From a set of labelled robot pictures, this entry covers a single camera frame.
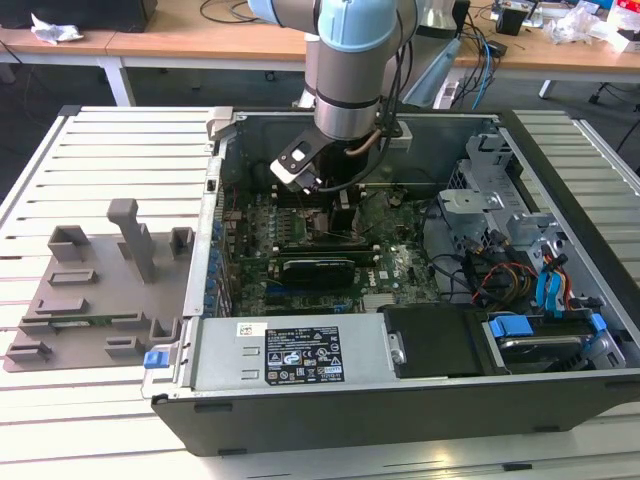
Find CPU socket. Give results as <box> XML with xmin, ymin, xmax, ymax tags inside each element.
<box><xmin>303</xmin><ymin>207</ymin><xmax>332</xmax><ymax>244</ymax></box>

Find black RAM slot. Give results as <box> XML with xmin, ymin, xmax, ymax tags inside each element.
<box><xmin>272</xmin><ymin>239</ymin><xmax>375</xmax><ymax>252</ymax></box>
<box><xmin>273</xmin><ymin>249</ymin><xmax>379</xmax><ymax>264</ymax></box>
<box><xmin>272</xmin><ymin>193</ymin><xmax>332</xmax><ymax>207</ymax></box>

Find black graphics card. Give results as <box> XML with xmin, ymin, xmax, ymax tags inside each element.
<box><xmin>272</xmin><ymin>254</ymin><xmax>359</xmax><ymax>290</ymax></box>

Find green motherboard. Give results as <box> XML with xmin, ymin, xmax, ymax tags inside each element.
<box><xmin>215</xmin><ymin>182</ymin><xmax>441</xmax><ymax>317</ymax></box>

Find white power strip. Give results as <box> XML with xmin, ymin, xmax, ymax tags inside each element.
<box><xmin>432</xmin><ymin>81</ymin><xmax>461</xmax><ymax>110</ymax></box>

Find pale blue teach pendant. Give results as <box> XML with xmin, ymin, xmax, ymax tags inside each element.
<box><xmin>402</xmin><ymin>35</ymin><xmax>462</xmax><ymax>108</ymax></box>

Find silver metal drive cage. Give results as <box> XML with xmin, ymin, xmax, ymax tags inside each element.
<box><xmin>435</xmin><ymin>130</ymin><xmax>571</xmax><ymax>266</ymax></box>

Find small silver chipset heatsink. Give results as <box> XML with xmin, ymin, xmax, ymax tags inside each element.
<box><xmin>362</xmin><ymin>292</ymin><xmax>397</xmax><ymax>310</ymax></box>

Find wooden desk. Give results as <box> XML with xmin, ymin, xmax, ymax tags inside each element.
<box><xmin>106</xmin><ymin>0</ymin><xmax>640</xmax><ymax>107</ymax></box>
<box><xmin>0</xmin><ymin>25</ymin><xmax>110</xmax><ymax>66</ymax></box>

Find black plastic shroud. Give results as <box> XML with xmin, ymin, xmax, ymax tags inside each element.
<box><xmin>378</xmin><ymin>303</ymin><xmax>495</xmax><ymax>380</ymax></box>

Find silver power supply with label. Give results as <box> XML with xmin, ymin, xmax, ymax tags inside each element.
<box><xmin>191</xmin><ymin>313</ymin><xmax>402</xmax><ymax>392</ymax></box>

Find small black box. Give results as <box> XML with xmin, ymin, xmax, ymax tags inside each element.
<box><xmin>495</xmin><ymin>5</ymin><xmax>530</xmax><ymax>37</ymax></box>

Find hard disk in blue carrier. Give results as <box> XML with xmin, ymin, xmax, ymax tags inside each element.
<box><xmin>482</xmin><ymin>312</ymin><xmax>589</xmax><ymax>375</ymax></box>

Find open black PC case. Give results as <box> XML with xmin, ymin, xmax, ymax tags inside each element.
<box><xmin>141</xmin><ymin>106</ymin><xmax>640</xmax><ymax>457</ymax></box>

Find clear plastic bags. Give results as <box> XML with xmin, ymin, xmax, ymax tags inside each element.
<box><xmin>543</xmin><ymin>3</ymin><xmax>624</xmax><ymax>47</ymax></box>

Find grey parts rack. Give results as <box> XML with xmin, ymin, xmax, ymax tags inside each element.
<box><xmin>0</xmin><ymin>197</ymin><xmax>197</xmax><ymax>374</ymax></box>

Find large black equipment case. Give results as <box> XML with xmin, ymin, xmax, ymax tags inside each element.
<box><xmin>0</xmin><ymin>0</ymin><xmax>159</xmax><ymax>34</ymax></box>

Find crumpled white paper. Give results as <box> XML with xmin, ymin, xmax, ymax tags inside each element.
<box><xmin>29</xmin><ymin>12</ymin><xmax>86</xmax><ymax>46</ymax></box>

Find red white cardboard box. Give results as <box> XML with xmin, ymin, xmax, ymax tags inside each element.
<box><xmin>613</xmin><ymin>0</ymin><xmax>640</xmax><ymax>53</ymax></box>

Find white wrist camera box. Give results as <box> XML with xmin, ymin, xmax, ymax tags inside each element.
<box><xmin>268</xmin><ymin>138</ymin><xmax>324</xmax><ymax>195</ymax></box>

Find blue cable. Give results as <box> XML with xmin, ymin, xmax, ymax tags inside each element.
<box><xmin>469</xmin><ymin>27</ymin><xmax>496</xmax><ymax>112</ymax></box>

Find coloured power wire bundle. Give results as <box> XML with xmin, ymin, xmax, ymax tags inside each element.
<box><xmin>473</xmin><ymin>261</ymin><xmax>539</xmax><ymax>307</ymax></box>

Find blue flat wire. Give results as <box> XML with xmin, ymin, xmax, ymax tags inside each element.
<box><xmin>535</xmin><ymin>253</ymin><xmax>570</xmax><ymax>322</ymax></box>

